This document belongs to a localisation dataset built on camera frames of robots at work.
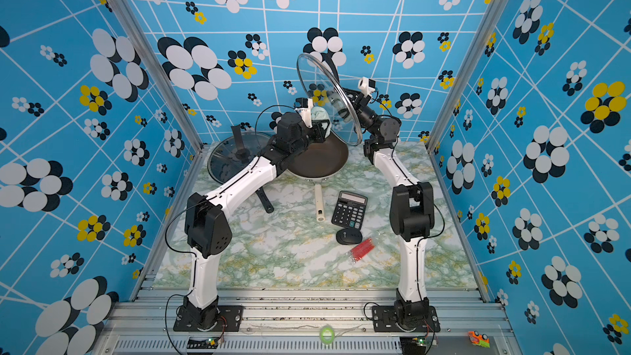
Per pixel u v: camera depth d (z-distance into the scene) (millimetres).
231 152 1163
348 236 887
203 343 712
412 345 692
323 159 1054
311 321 749
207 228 511
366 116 712
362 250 868
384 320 723
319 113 781
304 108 712
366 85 735
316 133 739
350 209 959
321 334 707
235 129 1056
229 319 739
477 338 684
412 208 561
